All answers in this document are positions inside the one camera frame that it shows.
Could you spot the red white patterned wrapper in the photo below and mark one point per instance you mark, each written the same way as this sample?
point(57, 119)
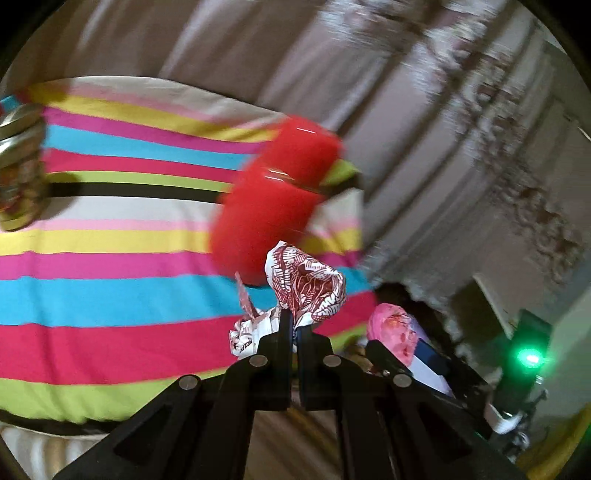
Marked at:
point(304, 281)

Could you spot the beige curtain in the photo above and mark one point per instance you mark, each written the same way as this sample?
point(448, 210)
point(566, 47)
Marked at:
point(415, 115)

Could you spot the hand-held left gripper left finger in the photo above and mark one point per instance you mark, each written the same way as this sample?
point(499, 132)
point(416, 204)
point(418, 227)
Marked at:
point(284, 350)

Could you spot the beige quilted mattress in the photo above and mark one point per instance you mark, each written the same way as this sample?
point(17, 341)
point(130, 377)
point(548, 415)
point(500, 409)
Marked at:
point(32, 452)

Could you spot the red thermos flask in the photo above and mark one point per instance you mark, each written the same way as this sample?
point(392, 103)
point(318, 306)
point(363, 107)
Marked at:
point(268, 207)

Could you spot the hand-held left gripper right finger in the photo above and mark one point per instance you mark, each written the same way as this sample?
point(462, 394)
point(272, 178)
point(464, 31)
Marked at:
point(307, 369)

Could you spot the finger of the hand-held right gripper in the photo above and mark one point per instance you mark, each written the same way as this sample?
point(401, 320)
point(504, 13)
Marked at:
point(383, 357)
point(431, 356)

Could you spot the pink round pouch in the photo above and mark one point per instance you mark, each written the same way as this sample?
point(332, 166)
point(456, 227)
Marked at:
point(392, 327)

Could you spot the striped multicolour tablecloth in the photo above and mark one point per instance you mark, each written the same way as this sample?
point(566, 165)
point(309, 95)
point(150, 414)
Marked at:
point(115, 300)

